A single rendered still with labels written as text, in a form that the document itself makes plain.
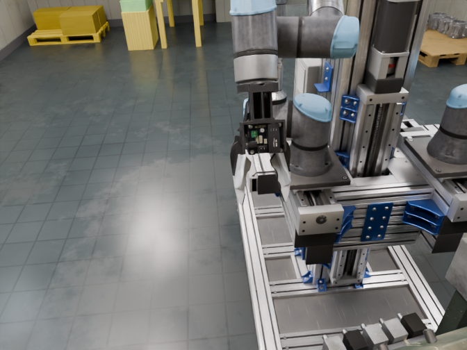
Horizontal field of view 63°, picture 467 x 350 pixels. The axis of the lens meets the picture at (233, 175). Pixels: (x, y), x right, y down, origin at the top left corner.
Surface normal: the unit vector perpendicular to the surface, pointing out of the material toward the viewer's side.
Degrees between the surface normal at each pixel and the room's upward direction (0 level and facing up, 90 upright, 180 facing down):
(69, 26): 90
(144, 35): 90
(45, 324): 0
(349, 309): 0
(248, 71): 66
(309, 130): 90
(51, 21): 90
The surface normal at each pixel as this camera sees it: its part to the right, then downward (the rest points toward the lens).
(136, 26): 0.04, 0.58
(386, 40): -0.64, 0.47
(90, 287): -0.04, -0.81
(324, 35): -0.15, 0.21
